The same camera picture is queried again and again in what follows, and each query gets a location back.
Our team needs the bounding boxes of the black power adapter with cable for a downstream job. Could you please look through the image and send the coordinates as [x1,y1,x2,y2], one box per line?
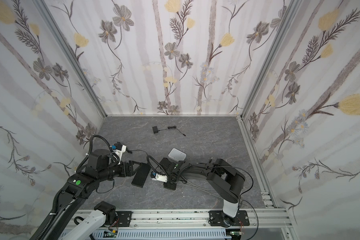
[126,149,149,156]

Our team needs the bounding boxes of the white network switch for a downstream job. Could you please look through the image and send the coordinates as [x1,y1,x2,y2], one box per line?
[168,148,187,162]

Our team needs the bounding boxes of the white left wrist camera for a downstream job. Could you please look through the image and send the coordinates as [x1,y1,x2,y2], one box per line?
[111,143,127,162]

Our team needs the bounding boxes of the far black power adapter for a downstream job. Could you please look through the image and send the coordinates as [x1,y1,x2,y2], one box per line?
[152,126,186,137]

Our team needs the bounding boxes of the white slotted cable duct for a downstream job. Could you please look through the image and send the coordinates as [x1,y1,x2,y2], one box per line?
[92,229,232,240]

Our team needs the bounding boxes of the black network switch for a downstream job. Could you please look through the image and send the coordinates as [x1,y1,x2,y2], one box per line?
[131,163,151,188]

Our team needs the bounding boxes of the aluminium mounting rail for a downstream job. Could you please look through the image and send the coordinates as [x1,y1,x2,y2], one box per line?
[112,208,293,230]

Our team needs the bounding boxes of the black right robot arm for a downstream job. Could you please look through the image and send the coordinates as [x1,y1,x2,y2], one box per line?
[160,158,246,227]

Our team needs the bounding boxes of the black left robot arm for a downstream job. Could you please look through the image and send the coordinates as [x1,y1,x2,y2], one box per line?
[31,135,150,240]

